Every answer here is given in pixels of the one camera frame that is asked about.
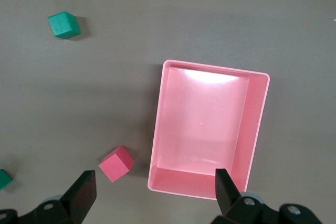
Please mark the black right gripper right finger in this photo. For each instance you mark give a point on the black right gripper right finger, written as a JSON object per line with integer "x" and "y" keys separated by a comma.
{"x": 228, "y": 197}

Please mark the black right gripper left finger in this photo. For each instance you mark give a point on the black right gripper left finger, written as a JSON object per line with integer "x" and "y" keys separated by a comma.
{"x": 78, "y": 197}

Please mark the red cube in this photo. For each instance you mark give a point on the red cube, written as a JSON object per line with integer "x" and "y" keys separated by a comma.
{"x": 115, "y": 165}

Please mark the green cube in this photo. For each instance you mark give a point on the green cube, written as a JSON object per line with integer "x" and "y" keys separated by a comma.
{"x": 64, "y": 26}
{"x": 4, "y": 179}

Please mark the pink plastic bin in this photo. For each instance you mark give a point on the pink plastic bin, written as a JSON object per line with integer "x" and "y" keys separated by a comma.
{"x": 204, "y": 119}

